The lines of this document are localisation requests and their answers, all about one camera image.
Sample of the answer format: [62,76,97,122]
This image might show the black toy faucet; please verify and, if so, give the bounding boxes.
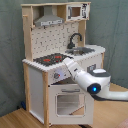
[67,33,83,49]

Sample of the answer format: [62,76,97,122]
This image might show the white dishwasher cabinet door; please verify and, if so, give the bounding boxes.
[79,55,103,101]

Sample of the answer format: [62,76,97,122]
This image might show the grey toy sink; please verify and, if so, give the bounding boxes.
[66,47,94,56]

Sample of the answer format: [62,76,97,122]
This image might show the white oven door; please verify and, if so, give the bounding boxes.
[49,84,94,124]

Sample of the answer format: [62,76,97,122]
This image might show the left red oven knob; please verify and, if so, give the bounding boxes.
[54,73,60,79]

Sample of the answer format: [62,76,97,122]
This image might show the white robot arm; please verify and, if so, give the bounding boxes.
[64,58,128,102]

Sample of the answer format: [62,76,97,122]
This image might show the black stovetop red burners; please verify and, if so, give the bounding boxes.
[34,53,67,67]

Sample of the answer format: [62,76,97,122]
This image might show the toy microwave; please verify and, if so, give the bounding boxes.
[66,3,90,21]

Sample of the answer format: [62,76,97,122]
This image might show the wooden toy kitchen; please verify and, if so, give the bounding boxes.
[22,2,105,128]

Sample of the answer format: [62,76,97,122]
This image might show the grey range hood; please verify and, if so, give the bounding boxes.
[35,5,64,27]

